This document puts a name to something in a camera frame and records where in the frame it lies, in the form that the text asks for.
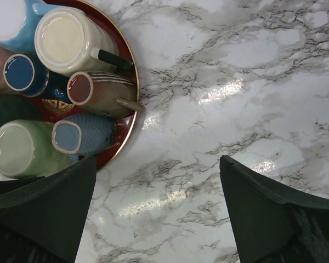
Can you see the brown striped stoneware mug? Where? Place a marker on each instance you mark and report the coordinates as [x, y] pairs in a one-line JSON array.
[[106, 94]]

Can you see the grey-blue textured mug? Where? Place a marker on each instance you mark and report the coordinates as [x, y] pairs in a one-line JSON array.
[[83, 135]]

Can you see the round red lacquer tray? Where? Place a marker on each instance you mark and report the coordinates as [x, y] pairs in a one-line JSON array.
[[124, 125]]

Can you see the cream mug black handle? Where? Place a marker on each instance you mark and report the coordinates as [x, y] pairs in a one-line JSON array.
[[67, 41]]

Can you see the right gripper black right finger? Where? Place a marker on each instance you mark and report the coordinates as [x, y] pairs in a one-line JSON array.
[[271, 221]]

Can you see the dark blue glazed mug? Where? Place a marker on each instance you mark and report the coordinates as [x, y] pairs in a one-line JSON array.
[[25, 74]]

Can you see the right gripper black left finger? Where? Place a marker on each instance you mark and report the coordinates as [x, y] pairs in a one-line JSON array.
[[42, 219]]

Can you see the light green mug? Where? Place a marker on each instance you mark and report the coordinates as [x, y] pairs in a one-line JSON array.
[[26, 150]]

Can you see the dark teal mug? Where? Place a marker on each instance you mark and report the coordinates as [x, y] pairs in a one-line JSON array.
[[14, 107]]

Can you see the light blue mug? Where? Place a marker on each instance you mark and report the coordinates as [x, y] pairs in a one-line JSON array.
[[18, 22]]

